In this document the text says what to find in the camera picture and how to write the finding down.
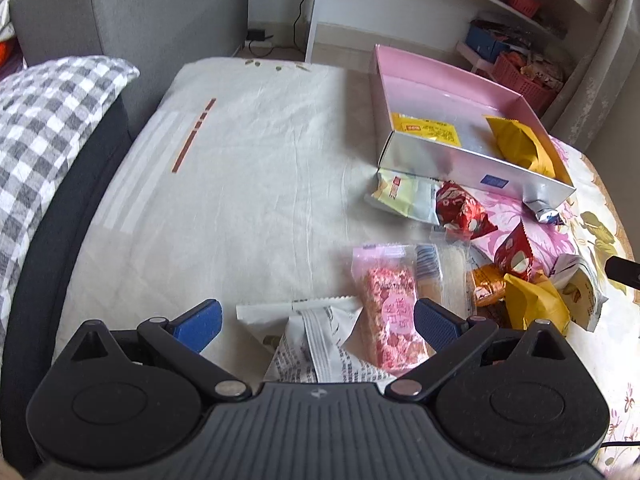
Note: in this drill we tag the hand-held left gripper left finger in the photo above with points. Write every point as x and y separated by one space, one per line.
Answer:
200 325

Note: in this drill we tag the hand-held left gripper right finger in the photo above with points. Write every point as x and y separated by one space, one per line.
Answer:
435 325

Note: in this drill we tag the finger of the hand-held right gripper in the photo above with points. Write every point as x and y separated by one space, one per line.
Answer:
625 271

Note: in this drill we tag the clear beige biscuit packet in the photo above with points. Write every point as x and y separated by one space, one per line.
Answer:
430 282

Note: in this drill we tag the white printed snack packet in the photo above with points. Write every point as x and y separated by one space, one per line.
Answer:
580 290
320 345

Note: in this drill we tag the pink rice snack packet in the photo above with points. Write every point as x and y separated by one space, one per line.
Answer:
390 305

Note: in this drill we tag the yellow pillow snack packet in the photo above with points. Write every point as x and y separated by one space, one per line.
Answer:
535 305
520 145

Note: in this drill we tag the red snack packet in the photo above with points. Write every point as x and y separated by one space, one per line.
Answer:
460 207
515 255

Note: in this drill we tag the pink box silver inside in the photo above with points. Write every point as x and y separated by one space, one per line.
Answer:
435 80

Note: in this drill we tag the orange snack packet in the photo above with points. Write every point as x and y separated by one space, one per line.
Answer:
487 285

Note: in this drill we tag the crumpled silver blue packet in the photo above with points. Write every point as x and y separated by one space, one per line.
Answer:
545 212

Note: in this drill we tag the floral cloth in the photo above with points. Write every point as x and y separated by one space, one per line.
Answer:
615 375

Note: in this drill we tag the cream green snack packet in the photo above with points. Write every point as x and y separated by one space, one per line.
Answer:
400 195

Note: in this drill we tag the beige sheet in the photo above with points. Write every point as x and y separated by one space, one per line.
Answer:
250 185

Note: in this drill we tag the flat yellow snack packet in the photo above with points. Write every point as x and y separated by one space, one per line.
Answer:
430 130

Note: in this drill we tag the large red basket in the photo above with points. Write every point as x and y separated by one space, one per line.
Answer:
520 85

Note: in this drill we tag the grey white checkered pillow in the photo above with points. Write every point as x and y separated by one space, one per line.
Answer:
45 135

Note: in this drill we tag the blue box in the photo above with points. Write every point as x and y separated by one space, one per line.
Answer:
482 42

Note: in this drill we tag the small red basket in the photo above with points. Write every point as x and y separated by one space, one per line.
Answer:
525 4

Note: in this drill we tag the black power adapter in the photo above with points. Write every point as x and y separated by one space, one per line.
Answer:
257 35

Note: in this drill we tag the white shelf unit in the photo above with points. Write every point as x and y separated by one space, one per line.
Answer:
400 10

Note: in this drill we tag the grey sofa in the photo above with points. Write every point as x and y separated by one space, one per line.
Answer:
150 10

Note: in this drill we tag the red folded blanket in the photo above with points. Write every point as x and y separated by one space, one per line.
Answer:
5 51

